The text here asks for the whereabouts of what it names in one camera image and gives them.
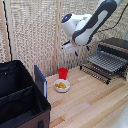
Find metal oven tray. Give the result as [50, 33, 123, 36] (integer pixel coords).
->
[86, 50, 128, 73]

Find blue flat book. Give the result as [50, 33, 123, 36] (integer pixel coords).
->
[33, 64, 48, 99]

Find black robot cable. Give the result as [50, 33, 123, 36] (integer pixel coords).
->
[98, 11, 128, 34]

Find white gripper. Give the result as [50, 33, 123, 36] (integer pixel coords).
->
[62, 40, 91, 57]

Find red plastic cup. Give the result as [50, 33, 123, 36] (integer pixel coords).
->
[57, 67, 69, 81]

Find yellow food pieces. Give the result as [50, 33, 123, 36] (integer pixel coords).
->
[55, 81, 68, 90]

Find bamboo folding screen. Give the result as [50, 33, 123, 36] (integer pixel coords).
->
[0, 0, 128, 78]

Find black dish rack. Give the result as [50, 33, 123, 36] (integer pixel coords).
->
[97, 37, 128, 81]

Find black oven door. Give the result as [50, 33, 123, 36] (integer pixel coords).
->
[79, 64, 112, 85]

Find white bowl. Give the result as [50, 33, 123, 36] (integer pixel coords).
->
[53, 78, 72, 94]

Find black fabric storage box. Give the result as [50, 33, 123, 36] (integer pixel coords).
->
[0, 59, 52, 128]

